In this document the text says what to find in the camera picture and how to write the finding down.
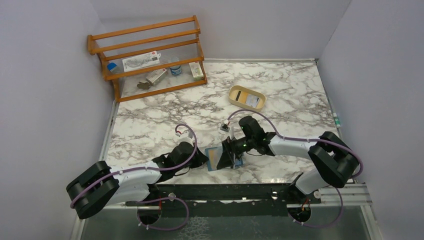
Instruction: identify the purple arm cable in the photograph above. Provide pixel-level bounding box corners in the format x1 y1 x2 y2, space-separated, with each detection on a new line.
69 123 199 232
226 108 364 230

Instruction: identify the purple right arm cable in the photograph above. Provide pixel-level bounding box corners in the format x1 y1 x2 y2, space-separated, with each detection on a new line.
226 108 364 230

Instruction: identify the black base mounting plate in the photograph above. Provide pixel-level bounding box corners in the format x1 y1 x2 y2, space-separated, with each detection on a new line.
125 183 321 218

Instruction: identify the white blister pack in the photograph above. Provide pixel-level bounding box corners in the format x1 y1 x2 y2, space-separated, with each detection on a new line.
122 51 161 72

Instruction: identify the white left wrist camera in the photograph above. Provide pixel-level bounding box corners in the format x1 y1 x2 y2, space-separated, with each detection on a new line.
176 129 194 140

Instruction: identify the wooden tiered shelf rack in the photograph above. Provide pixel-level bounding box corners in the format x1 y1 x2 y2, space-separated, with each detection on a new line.
86 15 208 103

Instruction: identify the white card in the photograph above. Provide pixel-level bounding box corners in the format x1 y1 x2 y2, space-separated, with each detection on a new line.
245 94 260 108

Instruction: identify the blue white small jar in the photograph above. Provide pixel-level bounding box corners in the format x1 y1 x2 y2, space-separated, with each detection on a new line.
169 65 182 76

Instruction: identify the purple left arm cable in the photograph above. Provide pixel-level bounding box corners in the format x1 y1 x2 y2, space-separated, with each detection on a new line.
69 123 199 232

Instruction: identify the yellow grey card in tray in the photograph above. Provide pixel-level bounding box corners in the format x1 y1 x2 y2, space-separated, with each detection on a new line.
234 90 249 104

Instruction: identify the beige oval tray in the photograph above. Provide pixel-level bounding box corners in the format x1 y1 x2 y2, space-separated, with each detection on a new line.
228 85 267 112

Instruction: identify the green white small box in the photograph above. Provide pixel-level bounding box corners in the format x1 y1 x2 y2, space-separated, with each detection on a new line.
189 61 205 81

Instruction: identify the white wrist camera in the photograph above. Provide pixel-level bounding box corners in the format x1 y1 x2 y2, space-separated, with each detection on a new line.
176 129 194 140
220 123 236 140

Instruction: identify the aluminium frame rail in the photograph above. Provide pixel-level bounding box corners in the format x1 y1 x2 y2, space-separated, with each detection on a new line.
318 183 373 206

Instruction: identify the blue leather card holder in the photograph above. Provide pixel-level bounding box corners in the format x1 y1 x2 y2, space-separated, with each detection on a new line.
204 146 244 172

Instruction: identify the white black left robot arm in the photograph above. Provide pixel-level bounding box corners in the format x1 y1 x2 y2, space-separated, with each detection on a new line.
66 141 208 220

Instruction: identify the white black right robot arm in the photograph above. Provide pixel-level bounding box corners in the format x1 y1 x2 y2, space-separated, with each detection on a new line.
216 116 362 196

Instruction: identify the blue white eraser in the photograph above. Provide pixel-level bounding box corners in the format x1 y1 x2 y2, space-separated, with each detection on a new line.
106 62 121 74

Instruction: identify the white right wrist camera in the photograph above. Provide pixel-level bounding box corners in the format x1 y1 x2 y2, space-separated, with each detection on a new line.
220 123 236 140

